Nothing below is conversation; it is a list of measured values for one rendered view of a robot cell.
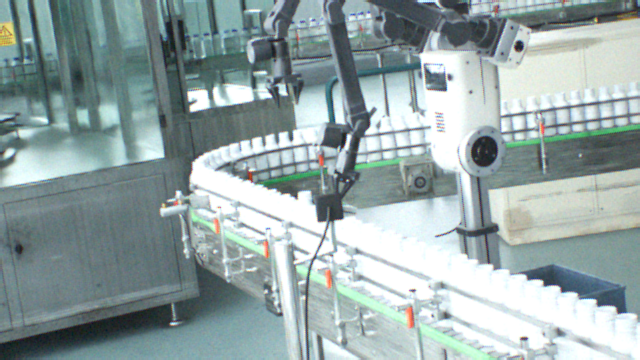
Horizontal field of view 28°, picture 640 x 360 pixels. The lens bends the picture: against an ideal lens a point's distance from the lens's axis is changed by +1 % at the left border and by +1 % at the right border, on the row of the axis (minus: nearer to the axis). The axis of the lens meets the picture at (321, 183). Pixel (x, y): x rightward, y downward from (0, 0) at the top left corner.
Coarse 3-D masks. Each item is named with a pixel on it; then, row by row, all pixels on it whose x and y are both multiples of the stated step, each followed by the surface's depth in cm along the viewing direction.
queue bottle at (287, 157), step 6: (282, 138) 502; (288, 138) 503; (282, 144) 502; (288, 144) 502; (288, 150) 502; (282, 156) 502; (288, 156) 502; (282, 162) 503; (288, 162) 502; (294, 162) 505; (288, 168) 503; (294, 168) 504; (282, 174) 505; (288, 174) 504
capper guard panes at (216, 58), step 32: (160, 0) 842; (192, 0) 850; (224, 0) 859; (256, 0) 868; (160, 32) 844; (192, 32) 853; (224, 32) 861; (256, 32) 870; (192, 64) 855; (224, 64) 864; (256, 64) 873; (192, 96) 858; (224, 96) 867; (256, 96) 876
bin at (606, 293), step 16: (528, 272) 336; (544, 272) 338; (560, 272) 337; (576, 272) 329; (560, 288) 338; (576, 288) 331; (592, 288) 324; (608, 288) 317; (624, 288) 311; (608, 304) 310; (624, 304) 312
